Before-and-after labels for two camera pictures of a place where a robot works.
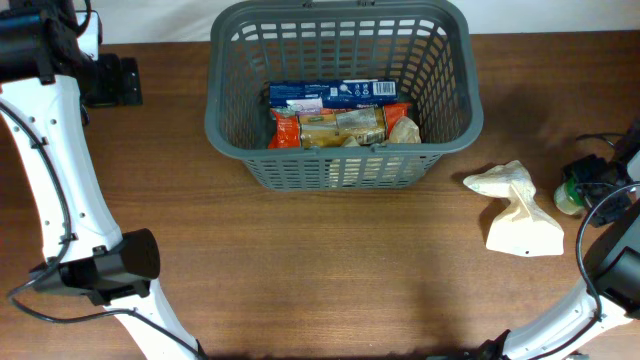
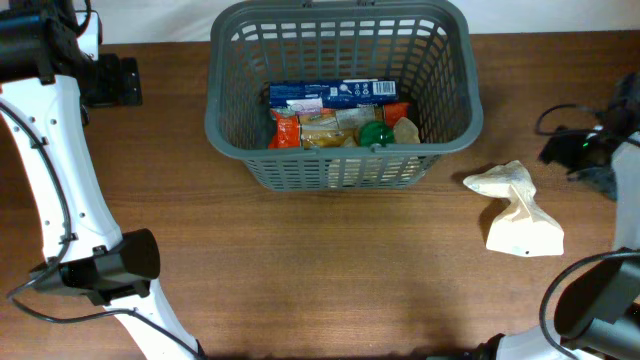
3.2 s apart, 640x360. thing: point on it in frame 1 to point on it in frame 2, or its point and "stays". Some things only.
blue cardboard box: (335, 94) stays
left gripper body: (109, 85) stays
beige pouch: (523, 229) stays
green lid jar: (567, 197) to (376, 132)
